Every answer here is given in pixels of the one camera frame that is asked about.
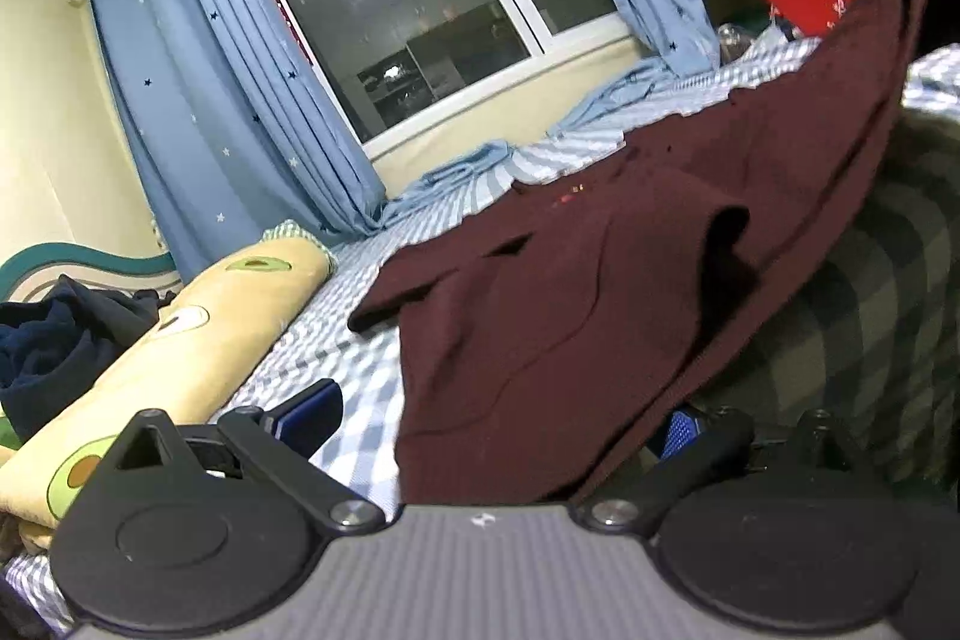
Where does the maroon vintage print sweatshirt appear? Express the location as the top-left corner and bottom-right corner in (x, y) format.
(348, 0), (958, 505)

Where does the dark navy clothes pile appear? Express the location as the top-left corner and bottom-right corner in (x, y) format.
(2, 276), (174, 443)

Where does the blue checked bed sheet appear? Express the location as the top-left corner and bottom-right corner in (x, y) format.
(0, 35), (960, 637)

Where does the yellow avocado print quilt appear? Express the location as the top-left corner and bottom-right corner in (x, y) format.
(2, 237), (335, 554)

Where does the left blue star curtain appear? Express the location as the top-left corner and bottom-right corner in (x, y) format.
(91, 0), (512, 280)

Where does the teal trimmed headboard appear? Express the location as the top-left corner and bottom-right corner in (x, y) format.
(2, 242), (182, 302)

